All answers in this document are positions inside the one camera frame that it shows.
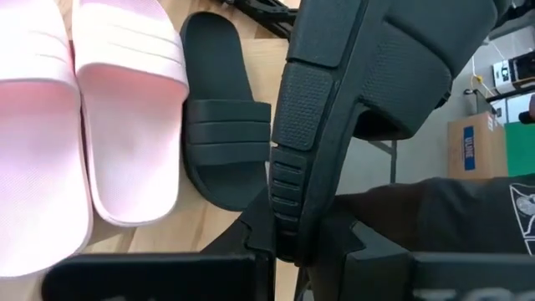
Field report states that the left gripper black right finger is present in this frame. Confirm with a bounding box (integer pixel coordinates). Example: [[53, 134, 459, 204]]
[[294, 220, 535, 301]]

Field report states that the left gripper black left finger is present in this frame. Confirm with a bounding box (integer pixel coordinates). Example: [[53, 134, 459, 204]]
[[41, 187, 277, 301]]

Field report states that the black rubber slide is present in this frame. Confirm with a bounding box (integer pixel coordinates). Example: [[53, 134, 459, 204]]
[[269, 0, 513, 267], [179, 11, 273, 212]]

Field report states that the grey metal desk leg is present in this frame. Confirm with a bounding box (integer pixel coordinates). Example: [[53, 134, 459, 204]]
[[367, 140, 398, 185]]

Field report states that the cardboard box blue label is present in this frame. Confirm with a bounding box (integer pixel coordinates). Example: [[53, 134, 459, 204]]
[[446, 111, 509, 180]]

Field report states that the green board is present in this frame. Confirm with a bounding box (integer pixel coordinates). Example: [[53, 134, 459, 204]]
[[503, 120, 535, 177]]

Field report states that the white box black print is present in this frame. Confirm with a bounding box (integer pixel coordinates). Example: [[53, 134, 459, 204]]
[[492, 59, 520, 95]]

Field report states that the yellow cable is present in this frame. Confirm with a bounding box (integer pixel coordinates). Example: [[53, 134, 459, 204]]
[[470, 39, 509, 99]]

